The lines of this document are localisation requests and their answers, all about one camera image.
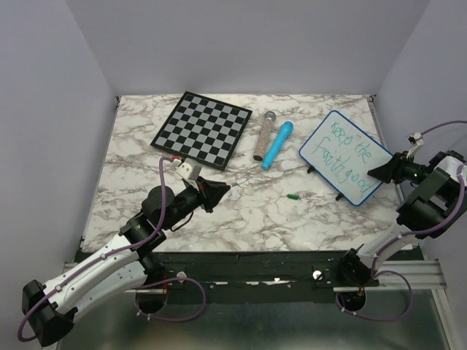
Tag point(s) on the blue toy microphone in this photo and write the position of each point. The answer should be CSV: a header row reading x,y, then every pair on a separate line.
x,y
285,130

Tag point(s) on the blue framed whiteboard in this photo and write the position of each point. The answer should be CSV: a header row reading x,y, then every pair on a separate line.
x,y
342,153

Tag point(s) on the glitter tube silver cap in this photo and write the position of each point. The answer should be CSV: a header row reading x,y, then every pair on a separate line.
x,y
263,138

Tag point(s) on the green marker cap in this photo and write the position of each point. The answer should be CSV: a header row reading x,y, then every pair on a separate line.
x,y
293,197

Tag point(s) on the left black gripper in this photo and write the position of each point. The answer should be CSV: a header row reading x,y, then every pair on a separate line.
x,y
207,196

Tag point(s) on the green white marker pen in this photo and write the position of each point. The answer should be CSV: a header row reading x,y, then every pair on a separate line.
x,y
238,183

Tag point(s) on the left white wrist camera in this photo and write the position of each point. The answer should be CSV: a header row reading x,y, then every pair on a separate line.
x,y
189,170

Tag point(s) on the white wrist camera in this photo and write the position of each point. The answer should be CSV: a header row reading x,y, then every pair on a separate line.
x,y
416,141
189,170

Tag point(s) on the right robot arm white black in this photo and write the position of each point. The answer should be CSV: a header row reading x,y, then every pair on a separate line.
x,y
436,202

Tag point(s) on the black grey chessboard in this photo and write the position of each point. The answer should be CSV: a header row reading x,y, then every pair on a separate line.
x,y
204,129

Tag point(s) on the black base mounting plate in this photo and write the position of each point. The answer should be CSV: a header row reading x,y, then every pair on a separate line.
x,y
238,277

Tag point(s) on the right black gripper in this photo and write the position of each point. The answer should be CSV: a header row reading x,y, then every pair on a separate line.
x,y
393,169

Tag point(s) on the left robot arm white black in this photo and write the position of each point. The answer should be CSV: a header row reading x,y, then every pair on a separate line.
x,y
51,308

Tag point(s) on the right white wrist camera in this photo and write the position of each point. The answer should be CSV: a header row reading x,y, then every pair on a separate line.
x,y
416,141

